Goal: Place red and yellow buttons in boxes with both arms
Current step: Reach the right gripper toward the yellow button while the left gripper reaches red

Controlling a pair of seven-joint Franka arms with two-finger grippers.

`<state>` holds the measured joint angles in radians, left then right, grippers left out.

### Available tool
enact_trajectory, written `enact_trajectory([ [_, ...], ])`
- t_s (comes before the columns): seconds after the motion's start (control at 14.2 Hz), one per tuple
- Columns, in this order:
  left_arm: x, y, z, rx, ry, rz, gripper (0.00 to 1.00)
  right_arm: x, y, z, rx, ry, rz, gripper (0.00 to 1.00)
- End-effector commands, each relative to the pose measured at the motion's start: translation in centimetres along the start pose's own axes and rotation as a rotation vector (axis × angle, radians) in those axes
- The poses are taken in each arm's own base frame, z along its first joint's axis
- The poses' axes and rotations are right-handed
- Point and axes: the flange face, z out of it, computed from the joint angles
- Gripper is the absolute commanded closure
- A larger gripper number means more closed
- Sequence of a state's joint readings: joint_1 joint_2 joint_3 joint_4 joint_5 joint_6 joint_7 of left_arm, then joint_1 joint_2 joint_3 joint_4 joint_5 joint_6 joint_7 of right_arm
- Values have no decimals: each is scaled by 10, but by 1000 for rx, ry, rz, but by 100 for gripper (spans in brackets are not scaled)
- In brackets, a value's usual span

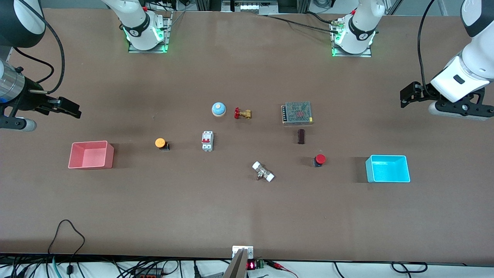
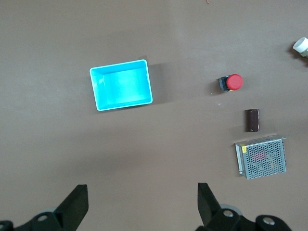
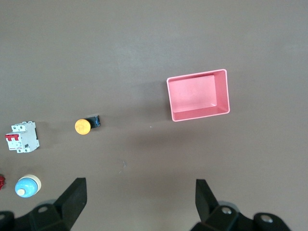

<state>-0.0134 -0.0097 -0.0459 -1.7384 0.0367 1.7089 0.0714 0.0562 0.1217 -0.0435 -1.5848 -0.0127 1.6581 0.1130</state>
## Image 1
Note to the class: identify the white red circuit breaker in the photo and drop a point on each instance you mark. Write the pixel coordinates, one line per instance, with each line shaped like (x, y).
(207, 141)

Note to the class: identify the metal mesh power supply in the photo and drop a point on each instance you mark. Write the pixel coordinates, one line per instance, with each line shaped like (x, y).
(297, 112)

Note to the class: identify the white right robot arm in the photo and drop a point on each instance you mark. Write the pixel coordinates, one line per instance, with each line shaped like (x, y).
(139, 19)

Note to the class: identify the cyan plastic box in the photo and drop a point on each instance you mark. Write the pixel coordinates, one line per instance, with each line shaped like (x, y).
(388, 170)

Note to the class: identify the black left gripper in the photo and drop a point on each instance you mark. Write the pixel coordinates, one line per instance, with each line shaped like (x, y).
(425, 94)

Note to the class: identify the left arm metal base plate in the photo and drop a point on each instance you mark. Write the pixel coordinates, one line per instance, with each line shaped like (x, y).
(366, 55)

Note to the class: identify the grey camera mount bar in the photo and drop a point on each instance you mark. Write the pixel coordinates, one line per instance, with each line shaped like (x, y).
(237, 266)

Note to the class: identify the red push button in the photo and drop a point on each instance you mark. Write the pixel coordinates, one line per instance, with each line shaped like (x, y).
(320, 158)

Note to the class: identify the yellow push button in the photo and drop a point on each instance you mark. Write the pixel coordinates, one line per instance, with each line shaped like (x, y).
(160, 142)

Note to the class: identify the pink plastic box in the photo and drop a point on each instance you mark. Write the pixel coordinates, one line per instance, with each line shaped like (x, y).
(90, 156)

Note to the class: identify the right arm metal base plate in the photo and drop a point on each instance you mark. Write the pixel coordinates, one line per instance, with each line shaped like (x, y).
(166, 38)

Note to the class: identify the red clip lead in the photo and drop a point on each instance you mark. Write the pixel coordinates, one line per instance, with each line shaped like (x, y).
(283, 267)

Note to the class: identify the white pipe fitting valve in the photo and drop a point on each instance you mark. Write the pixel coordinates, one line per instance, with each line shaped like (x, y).
(263, 172)

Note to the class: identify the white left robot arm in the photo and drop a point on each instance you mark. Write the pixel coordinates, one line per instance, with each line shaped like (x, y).
(361, 27)

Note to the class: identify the dark brown block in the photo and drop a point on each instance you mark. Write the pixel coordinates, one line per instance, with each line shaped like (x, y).
(301, 136)

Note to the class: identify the red LED display module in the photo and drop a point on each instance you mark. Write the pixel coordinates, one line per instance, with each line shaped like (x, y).
(252, 265)

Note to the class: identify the aluminium frame rail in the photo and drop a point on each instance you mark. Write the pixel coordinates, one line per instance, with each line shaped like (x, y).
(254, 5)

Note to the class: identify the blue round bell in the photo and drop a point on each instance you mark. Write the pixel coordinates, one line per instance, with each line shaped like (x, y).
(219, 109)

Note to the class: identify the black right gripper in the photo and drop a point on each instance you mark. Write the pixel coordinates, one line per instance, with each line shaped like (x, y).
(27, 99)

